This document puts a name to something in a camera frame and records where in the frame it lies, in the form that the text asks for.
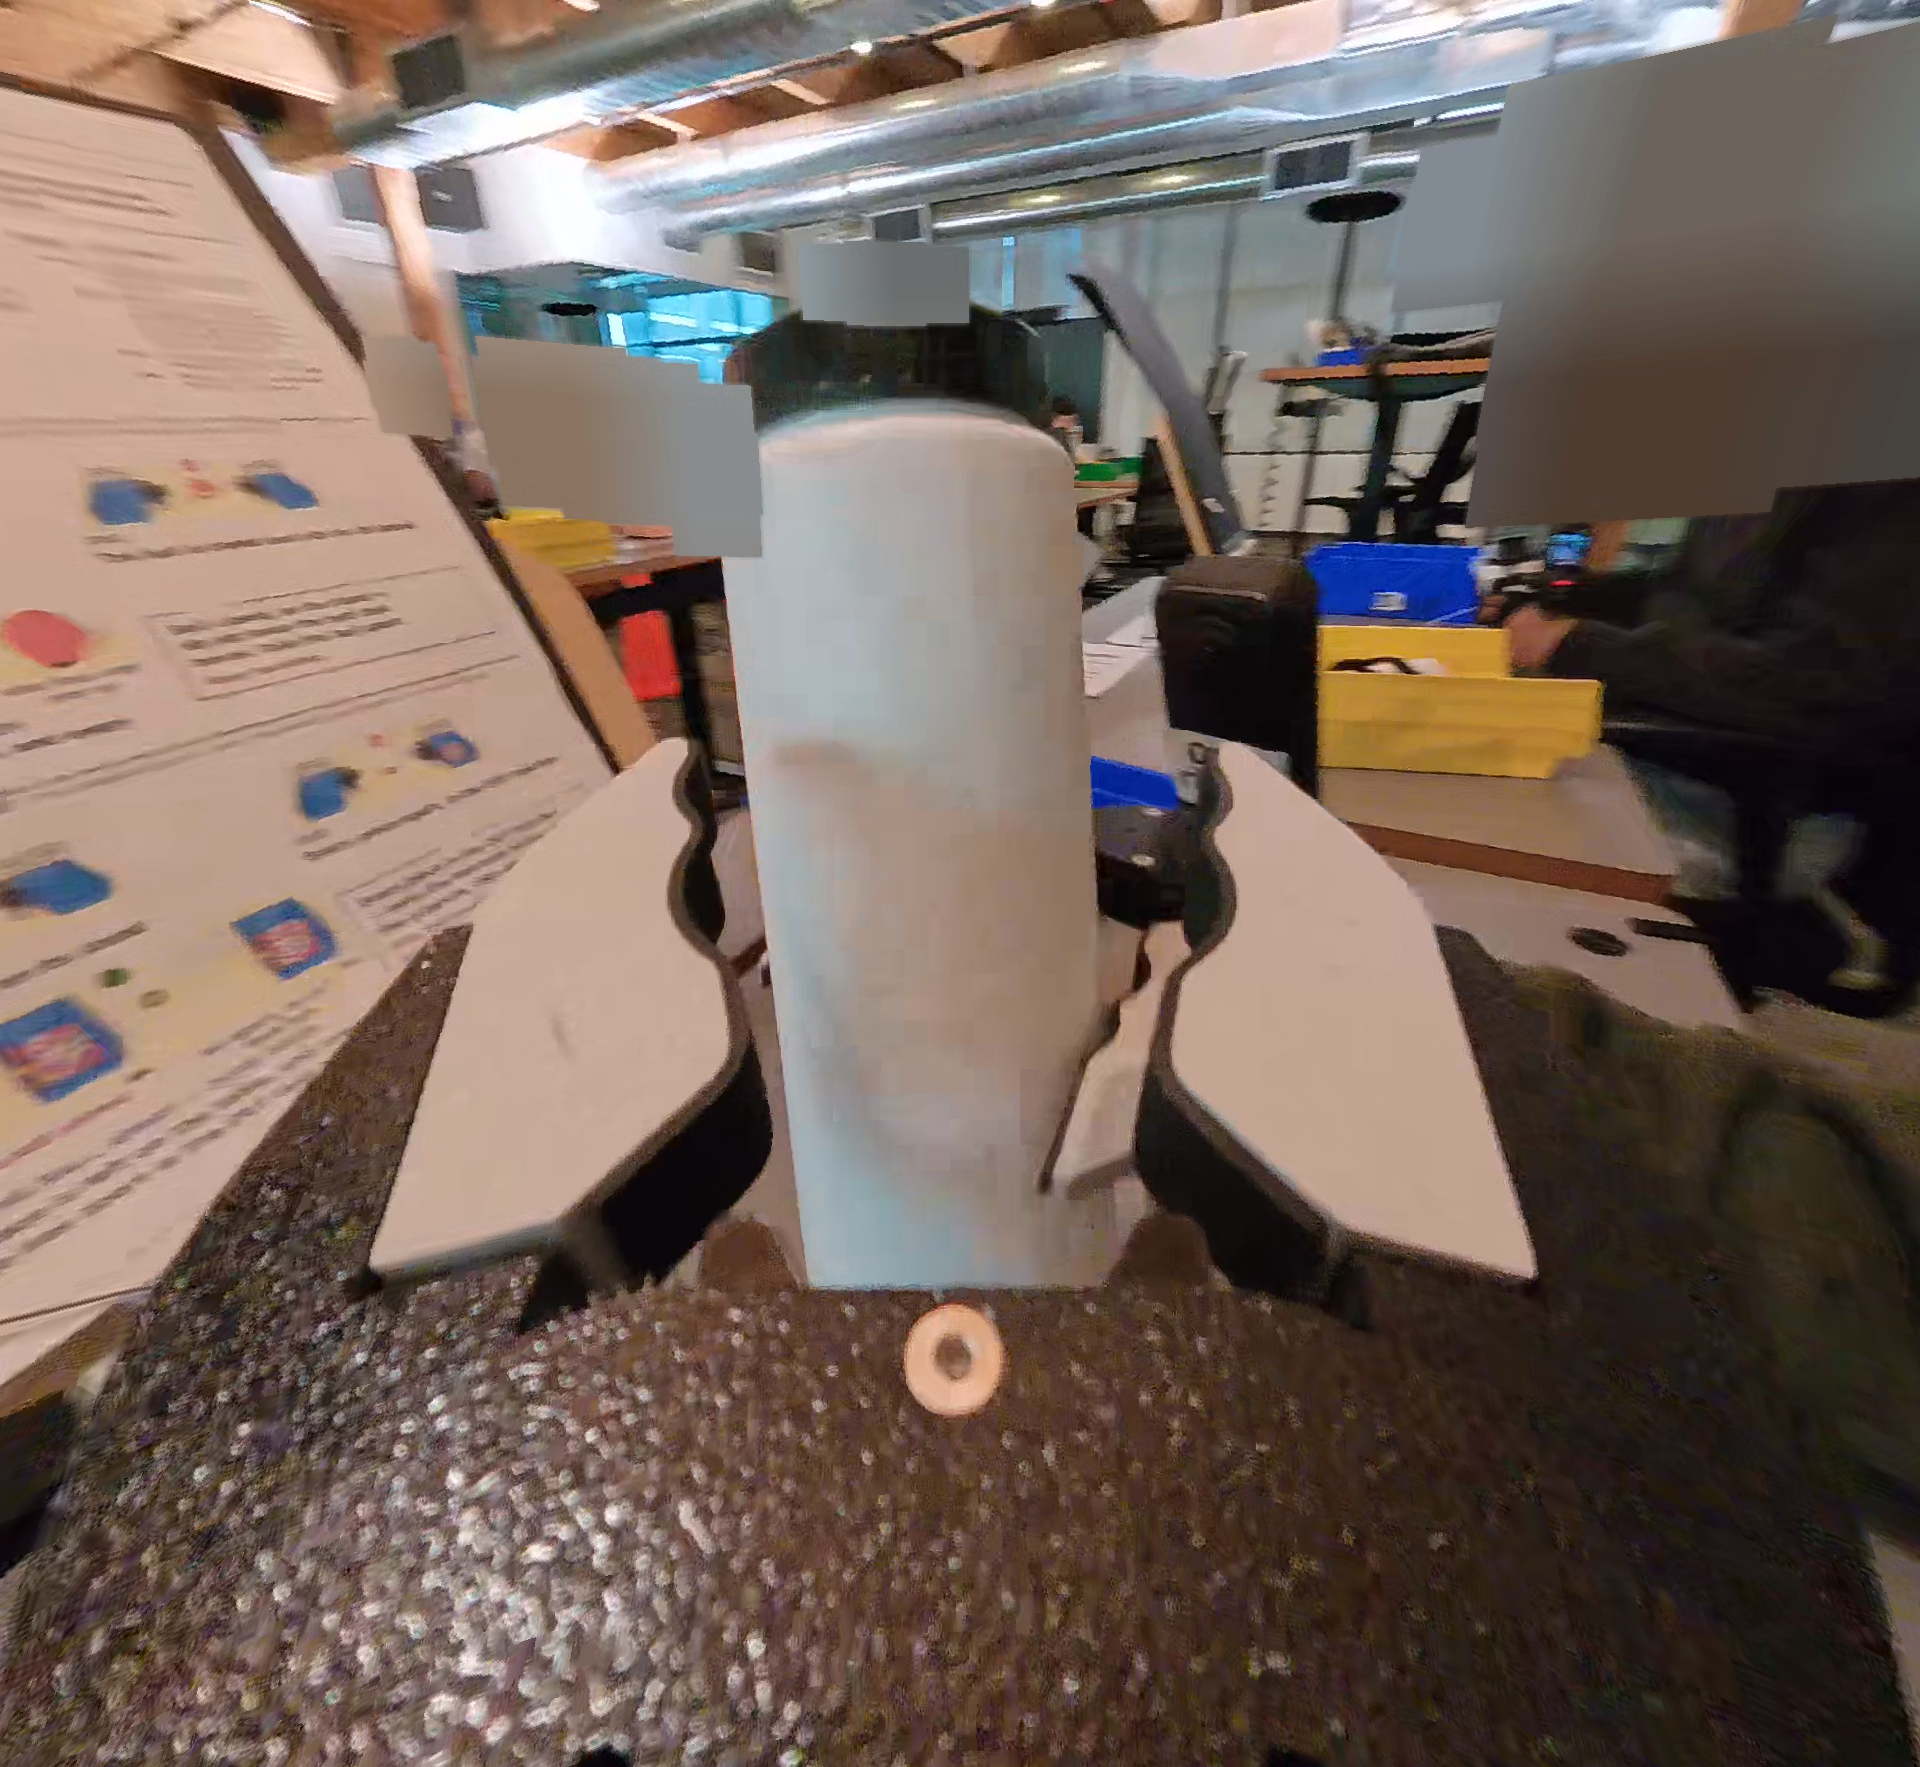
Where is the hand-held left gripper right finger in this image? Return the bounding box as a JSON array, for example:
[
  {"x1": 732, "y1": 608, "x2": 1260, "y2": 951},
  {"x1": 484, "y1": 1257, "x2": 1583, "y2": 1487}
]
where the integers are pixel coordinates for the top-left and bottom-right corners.
[{"x1": 1128, "y1": 744, "x2": 1541, "y2": 1331}]

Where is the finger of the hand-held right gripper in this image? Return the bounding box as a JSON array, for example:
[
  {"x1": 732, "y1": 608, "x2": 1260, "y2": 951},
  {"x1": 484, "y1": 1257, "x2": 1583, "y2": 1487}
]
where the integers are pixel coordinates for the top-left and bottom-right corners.
[{"x1": 1037, "y1": 920, "x2": 1200, "y2": 1199}]

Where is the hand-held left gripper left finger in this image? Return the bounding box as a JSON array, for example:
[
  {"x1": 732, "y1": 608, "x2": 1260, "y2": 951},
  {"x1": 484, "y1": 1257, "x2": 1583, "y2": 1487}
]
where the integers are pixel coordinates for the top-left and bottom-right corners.
[{"x1": 363, "y1": 738, "x2": 777, "y2": 1337}]

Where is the white cylinder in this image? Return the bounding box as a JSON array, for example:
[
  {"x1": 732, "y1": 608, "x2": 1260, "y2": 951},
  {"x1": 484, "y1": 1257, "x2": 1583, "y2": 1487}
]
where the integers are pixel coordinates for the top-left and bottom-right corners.
[{"x1": 722, "y1": 394, "x2": 1107, "y2": 1291}]

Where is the person's right forearm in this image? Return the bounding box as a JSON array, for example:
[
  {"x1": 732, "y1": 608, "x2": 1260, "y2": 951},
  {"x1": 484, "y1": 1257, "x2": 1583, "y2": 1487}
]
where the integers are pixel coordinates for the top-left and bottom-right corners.
[{"x1": 1483, "y1": 963, "x2": 1920, "y2": 1513}]

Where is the yellow plastic bin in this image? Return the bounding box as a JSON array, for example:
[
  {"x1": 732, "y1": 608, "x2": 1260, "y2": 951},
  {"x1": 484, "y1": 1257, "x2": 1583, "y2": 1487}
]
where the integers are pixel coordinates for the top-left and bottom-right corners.
[
  {"x1": 1316, "y1": 624, "x2": 1604, "y2": 776},
  {"x1": 482, "y1": 512, "x2": 617, "y2": 572}
]

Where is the dark tilted board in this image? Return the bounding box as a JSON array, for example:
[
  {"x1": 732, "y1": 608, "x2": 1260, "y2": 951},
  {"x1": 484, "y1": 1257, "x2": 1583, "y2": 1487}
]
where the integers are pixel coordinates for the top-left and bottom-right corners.
[{"x1": 1071, "y1": 268, "x2": 1250, "y2": 558}]

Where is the standing desk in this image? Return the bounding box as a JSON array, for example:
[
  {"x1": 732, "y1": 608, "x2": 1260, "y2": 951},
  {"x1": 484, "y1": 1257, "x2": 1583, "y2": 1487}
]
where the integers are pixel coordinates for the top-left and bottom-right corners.
[{"x1": 1260, "y1": 334, "x2": 1501, "y2": 546}]

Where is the printed instruction board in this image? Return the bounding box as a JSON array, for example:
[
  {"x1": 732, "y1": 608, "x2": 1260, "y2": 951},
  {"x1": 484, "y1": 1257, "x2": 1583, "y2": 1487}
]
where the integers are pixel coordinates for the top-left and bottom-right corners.
[{"x1": 0, "y1": 72, "x2": 662, "y2": 1409}]

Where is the black floor lamp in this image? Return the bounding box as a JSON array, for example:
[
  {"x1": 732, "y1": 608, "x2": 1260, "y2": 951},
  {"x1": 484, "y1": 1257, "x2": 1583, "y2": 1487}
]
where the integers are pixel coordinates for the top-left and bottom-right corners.
[{"x1": 1302, "y1": 190, "x2": 1408, "y2": 510}]

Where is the metal ventilation duct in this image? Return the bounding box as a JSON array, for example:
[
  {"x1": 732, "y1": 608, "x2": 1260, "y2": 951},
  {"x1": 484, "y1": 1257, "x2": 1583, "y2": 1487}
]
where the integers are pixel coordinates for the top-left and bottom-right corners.
[{"x1": 335, "y1": 0, "x2": 1920, "y2": 246}]

